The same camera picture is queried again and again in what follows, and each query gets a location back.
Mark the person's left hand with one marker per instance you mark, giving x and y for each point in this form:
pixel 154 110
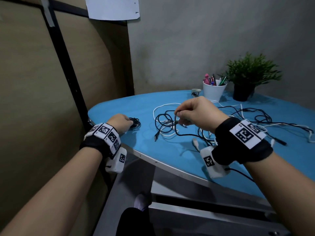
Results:
pixel 118 122

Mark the person's right hand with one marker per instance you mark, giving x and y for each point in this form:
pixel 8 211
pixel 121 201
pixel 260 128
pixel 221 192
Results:
pixel 205 113

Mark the person's right fingers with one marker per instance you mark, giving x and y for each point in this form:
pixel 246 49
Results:
pixel 182 115

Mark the person's left fingers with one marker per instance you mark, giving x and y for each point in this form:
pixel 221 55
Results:
pixel 129 125

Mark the person's right forearm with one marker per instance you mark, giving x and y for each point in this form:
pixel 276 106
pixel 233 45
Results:
pixel 285 191

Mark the person's left forearm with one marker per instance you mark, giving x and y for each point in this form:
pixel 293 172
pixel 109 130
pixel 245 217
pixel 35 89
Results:
pixel 51 194

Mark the black wristband with marker tags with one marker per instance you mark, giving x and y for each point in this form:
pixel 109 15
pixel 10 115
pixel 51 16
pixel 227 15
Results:
pixel 242 142
pixel 105 136

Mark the white pen cup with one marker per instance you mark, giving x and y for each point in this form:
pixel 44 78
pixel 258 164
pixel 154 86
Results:
pixel 213 92

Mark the pink topped pen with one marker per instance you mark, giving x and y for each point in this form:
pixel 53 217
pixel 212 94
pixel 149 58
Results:
pixel 206 79

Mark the red and blue pen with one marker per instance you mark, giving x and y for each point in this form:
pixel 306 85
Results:
pixel 212 81

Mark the black pen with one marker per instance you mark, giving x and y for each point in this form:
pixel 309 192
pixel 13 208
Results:
pixel 214 79

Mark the green pen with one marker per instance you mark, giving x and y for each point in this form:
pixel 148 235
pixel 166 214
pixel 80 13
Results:
pixel 223 81

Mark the brown board panel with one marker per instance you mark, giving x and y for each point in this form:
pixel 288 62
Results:
pixel 103 66
pixel 29 95

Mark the person's foot in pale sock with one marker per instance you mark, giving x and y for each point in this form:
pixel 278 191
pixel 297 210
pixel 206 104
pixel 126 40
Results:
pixel 141 201

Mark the green plant in black pot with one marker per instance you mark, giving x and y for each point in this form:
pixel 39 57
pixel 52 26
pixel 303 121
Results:
pixel 248 71

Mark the person's leg in black trousers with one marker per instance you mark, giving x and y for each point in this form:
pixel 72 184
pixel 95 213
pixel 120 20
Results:
pixel 134 222

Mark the white paper sheet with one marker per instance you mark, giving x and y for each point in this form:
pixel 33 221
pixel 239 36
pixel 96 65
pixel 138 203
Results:
pixel 112 8

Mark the black horizontal bar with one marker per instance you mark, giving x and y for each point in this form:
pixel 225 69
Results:
pixel 73 10

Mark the grey tape strip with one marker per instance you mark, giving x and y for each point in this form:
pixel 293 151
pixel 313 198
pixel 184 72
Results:
pixel 48 12

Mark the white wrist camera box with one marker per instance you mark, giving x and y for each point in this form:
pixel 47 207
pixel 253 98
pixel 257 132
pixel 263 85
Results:
pixel 213 164
pixel 117 162

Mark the metal table frame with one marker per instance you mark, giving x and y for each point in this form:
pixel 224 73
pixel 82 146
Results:
pixel 187 194

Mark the black metal post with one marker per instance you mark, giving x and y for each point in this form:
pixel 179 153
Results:
pixel 66 66

